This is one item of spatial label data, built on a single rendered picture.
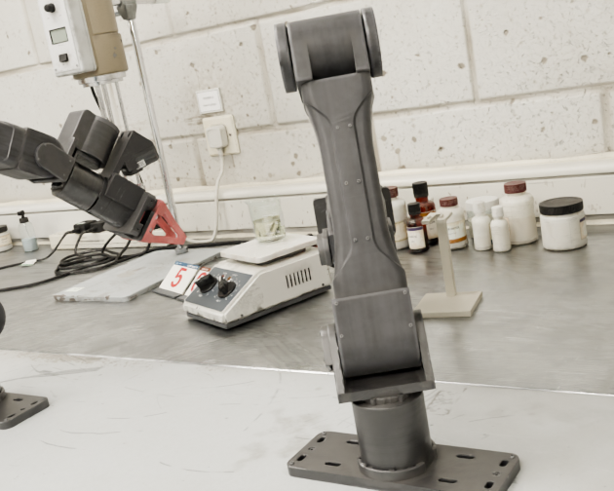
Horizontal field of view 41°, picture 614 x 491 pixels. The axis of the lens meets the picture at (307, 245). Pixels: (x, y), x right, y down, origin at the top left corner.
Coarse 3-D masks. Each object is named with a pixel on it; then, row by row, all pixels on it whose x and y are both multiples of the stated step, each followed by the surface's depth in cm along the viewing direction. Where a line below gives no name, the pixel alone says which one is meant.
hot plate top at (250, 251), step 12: (252, 240) 134; (288, 240) 129; (300, 240) 128; (312, 240) 127; (228, 252) 128; (240, 252) 127; (252, 252) 125; (264, 252) 124; (276, 252) 123; (288, 252) 124
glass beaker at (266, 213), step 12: (252, 204) 128; (264, 204) 127; (276, 204) 128; (252, 216) 129; (264, 216) 128; (276, 216) 128; (264, 228) 128; (276, 228) 128; (264, 240) 129; (276, 240) 129
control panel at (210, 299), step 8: (216, 272) 128; (224, 272) 127; (232, 272) 125; (240, 272) 124; (232, 280) 124; (240, 280) 122; (248, 280) 121; (216, 288) 124; (240, 288) 120; (192, 296) 127; (200, 296) 126; (208, 296) 124; (216, 296) 123; (232, 296) 120; (200, 304) 124; (208, 304) 122; (216, 304) 121; (224, 304) 119
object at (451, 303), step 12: (432, 216) 110; (444, 216) 109; (444, 228) 111; (444, 240) 112; (444, 252) 112; (444, 264) 113; (444, 276) 113; (432, 300) 113; (444, 300) 112; (456, 300) 111; (468, 300) 111; (432, 312) 109; (444, 312) 108; (456, 312) 107; (468, 312) 107
